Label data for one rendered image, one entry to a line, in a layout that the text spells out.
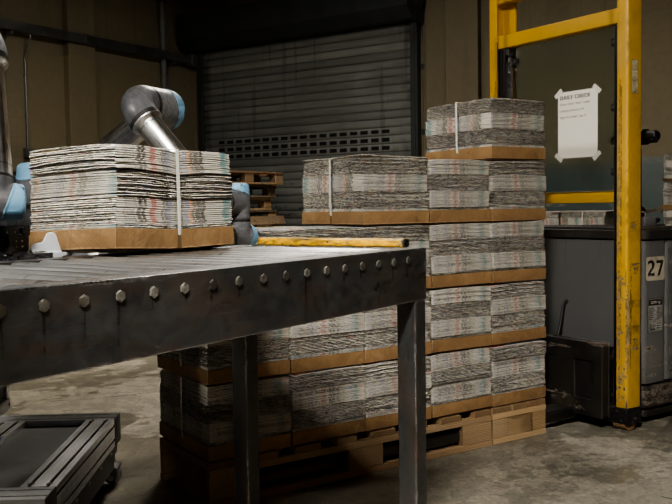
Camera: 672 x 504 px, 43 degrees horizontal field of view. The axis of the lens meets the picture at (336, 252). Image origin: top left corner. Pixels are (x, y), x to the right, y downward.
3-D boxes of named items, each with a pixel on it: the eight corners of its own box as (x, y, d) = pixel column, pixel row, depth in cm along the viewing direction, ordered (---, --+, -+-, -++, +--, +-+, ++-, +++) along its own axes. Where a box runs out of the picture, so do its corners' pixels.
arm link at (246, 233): (239, 221, 256) (239, 249, 256) (214, 221, 247) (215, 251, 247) (260, 221, 252) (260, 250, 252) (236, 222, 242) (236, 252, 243)
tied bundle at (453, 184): (365, 223, 332) (364, 163, 331) (424, 222, 349) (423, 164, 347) (429, 224, 301) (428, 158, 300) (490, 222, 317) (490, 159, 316)
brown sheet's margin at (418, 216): (301, 223, 316) (301, 211, 316) (365, 221, 332) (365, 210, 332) (362, 224, 285) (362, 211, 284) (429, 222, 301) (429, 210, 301)
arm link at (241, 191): (234, 182, 240) (235, 222, 241) (255, 183, 250) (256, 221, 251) (211, 183, 243) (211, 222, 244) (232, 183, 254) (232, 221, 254)
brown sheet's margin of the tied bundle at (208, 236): (151, 245, 228) (150, 229, 228) (234, 243, 212) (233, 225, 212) (105, 249, 215) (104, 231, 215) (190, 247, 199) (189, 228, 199)
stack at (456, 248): (158, 478, 288) (151, 229, 284) (426, 424, 354) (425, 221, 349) (209, 511, 256) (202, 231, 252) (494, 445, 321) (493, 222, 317)
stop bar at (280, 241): (265, 244, 227) (264, 237, 227) (410, 246, 203) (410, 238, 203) (257, 245, 225) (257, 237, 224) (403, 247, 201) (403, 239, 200)
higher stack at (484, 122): (425, 425, 353) (422, 107, 346) (479, 414, 370) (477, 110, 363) (492, 445, 321) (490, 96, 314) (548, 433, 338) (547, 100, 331)
